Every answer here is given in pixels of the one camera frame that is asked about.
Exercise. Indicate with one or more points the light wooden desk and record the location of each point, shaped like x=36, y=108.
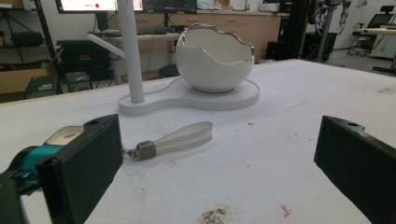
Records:
x=155, y=37

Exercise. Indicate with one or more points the cardboard box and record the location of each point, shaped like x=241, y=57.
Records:
x=18, y=79

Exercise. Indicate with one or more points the black curtain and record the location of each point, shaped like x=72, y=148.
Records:
x=297, y=28

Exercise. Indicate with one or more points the black bag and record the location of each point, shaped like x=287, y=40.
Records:
x=27, y=39

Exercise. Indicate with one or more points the dark monitor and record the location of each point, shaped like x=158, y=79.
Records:
x=169, y=5

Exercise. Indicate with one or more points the grey metal stand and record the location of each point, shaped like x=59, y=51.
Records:
x=325, y=34

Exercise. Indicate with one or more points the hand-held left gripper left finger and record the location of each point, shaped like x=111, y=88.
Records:
x=84, y=168

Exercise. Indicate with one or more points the small black box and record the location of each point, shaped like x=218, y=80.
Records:
x=77, y=81

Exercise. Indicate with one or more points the large black equipment case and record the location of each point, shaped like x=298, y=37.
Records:
x=81, y=57

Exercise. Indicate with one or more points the monitor with white screen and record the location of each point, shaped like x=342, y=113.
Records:
x=81, y=5

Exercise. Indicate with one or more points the white stand with pole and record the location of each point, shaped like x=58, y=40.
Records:
x=190, y=100

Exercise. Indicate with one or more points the black computer tower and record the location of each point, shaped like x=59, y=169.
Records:
x=313, y=46

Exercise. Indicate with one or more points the black box with label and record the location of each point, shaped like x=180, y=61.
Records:
x=42, y=87

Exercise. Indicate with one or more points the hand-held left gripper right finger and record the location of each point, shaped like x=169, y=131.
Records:
x=358, y=165

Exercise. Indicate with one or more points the wooden table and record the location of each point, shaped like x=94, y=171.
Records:
x=376, y=31

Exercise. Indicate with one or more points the white eggshell bowl silver rim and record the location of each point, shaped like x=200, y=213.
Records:
x=211, y=71

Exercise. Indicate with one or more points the black round stool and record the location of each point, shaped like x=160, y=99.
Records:
x=168, y=71

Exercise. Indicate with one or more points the black keyboard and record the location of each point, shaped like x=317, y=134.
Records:
x=152, y=31

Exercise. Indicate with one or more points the small black monitor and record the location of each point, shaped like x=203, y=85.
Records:
x=380, y=20

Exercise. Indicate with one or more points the black metal stand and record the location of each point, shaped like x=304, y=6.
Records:
x=46, y=34

